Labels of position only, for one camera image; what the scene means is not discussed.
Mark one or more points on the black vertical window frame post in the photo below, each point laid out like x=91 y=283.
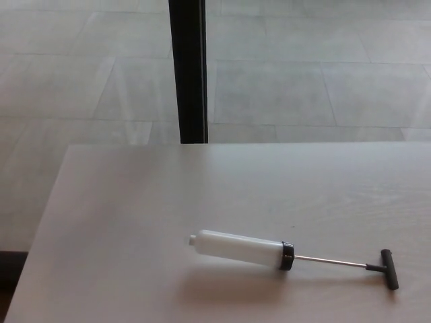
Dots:
x=188 y=67

